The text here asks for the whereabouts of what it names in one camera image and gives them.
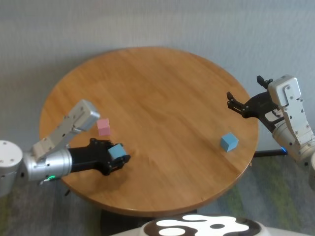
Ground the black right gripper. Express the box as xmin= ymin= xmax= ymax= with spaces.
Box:
xmin=226 ymin=75 xmax=284 ymax=133

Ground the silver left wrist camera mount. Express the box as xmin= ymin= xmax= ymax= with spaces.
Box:
xmin=31 ymin=99 xmax=101 ymax=163

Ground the blue cube block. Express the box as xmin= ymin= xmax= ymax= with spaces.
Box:
xmin=220 ymin=132 xmax=240 ymax=152
xmin=107 ymin=144 xmax=127 ymax=160

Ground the black table base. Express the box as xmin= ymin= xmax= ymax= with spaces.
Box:
xmin=100 ymin=208 xmax=197 ymax=236

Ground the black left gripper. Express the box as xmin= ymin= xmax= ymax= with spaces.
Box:
xmin=67 ymin=139 xmax=131 ymax=177

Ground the pink cube block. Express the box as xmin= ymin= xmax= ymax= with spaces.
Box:
xmin=96 ymin=118 xmax=111 ymax=136

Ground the white robot torso brown pattern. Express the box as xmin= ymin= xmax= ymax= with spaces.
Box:
xmin=109 ymin=213 xmax=315 ymax=236

